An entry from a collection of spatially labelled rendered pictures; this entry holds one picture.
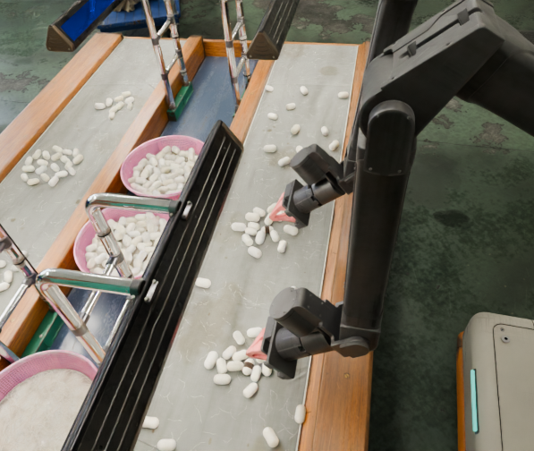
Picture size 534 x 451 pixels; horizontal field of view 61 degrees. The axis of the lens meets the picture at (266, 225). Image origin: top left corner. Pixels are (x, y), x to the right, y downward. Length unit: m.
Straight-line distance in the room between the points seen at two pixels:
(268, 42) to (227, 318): 0.65
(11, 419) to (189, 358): 0.36
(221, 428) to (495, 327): 1.00
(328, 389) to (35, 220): 0.90
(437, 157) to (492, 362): 1.32
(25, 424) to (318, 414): 0.56
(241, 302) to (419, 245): 1.25
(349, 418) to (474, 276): 1.30
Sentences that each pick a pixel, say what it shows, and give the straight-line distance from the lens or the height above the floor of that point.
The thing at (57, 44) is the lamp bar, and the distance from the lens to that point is 1.42.
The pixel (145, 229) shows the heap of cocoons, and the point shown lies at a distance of 1.24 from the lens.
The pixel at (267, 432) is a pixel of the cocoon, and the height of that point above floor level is 0.76.
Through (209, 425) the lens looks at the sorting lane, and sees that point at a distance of 0.92.
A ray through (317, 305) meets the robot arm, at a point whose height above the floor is 1.00.
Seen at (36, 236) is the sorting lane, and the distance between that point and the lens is 1.34.
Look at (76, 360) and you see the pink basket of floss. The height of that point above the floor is 0.75.
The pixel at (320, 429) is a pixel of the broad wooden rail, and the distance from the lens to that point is 0.88.
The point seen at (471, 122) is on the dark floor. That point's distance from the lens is 2.88.
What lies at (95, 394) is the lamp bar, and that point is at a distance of 0.58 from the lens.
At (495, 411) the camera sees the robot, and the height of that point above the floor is 0.28.
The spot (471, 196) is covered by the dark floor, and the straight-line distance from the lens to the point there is 2.41.
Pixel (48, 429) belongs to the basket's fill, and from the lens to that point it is 1.03.
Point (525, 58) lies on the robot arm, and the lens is 0.43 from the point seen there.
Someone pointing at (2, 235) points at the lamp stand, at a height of 0.98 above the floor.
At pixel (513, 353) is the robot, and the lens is 1.60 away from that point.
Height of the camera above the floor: 1.60
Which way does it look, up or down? 48 degrees down
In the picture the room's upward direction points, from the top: 6 degrees counter-clockwise
